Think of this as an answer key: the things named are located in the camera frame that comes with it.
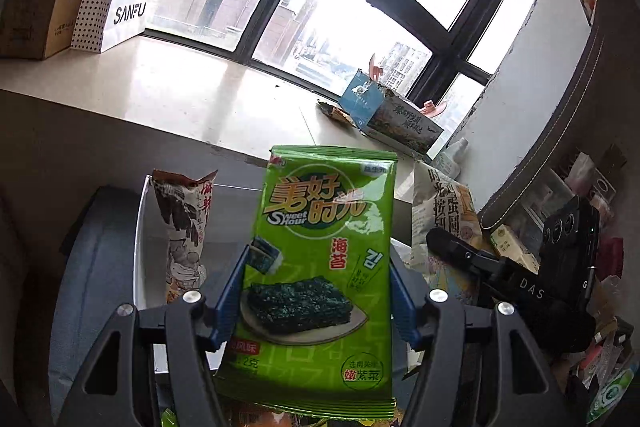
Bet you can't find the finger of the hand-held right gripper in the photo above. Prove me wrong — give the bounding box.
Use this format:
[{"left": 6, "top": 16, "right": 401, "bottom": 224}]
[{"left": 425, "top": 227, "right": 506, "bottom": 280}]

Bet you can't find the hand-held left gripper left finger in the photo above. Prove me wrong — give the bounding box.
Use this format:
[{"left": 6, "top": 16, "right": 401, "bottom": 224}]
[{"left": 57, "top": 243, "right": 261, "bottom": 427}]

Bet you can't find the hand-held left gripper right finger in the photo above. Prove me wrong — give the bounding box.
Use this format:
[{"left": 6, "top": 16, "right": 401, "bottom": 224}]
[{"left": 389, "top": 249, "right": 592, "bottom": 427}]

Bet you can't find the white yellow snack packet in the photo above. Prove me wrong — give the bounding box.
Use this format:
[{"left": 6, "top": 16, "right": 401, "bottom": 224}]
[{"left": 410, "top": 161, "right": 485, "bottom": 305}]

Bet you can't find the white cardboard box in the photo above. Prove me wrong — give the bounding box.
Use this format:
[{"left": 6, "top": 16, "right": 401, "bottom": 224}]
[{"left": 132, "top": 172, "right": 273, "bottom": 373}]

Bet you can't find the green seaweed snack packet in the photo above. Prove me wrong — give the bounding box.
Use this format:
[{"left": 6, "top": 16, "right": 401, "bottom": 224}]
[{"left": 215, "top": 146, "right": 399, "bottom": 420}]

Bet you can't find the green white carton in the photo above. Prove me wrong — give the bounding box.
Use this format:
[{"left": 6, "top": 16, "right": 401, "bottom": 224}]
[{"left": 489, "top": 224, "right": 540, "bottom": 275}]

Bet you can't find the brown white cartoon snack packet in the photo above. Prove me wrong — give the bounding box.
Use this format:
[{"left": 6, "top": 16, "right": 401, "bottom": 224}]
[{"left": 151, "top": 169, "right": 219, "bottom": 304}]

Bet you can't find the white plastic bottle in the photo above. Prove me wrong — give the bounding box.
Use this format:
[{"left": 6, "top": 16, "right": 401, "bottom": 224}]
[{"left": 431, "top": 138, "right": 470, "bottom": 178}]

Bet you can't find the pile of assorted packets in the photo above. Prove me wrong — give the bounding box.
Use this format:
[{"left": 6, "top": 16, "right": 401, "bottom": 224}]
[{"left": 520, "top": 151, "right": 640, "bottom": 427}]

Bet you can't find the landscape printed gift box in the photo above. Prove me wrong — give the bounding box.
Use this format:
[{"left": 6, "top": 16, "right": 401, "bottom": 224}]
[{"left": 366, "top": 87, "right": 446, "bottom": 158}]

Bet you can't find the blue torn carton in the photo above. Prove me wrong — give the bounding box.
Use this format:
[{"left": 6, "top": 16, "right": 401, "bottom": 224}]
[{"left": 340, "top": 69, "right": 387, "bottom": 128}]

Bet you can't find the crumpled brown wrapper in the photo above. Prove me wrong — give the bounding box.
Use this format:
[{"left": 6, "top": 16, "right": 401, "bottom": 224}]
[{"left": 316, "top": 99, "right": 359, "bottom": 126}]

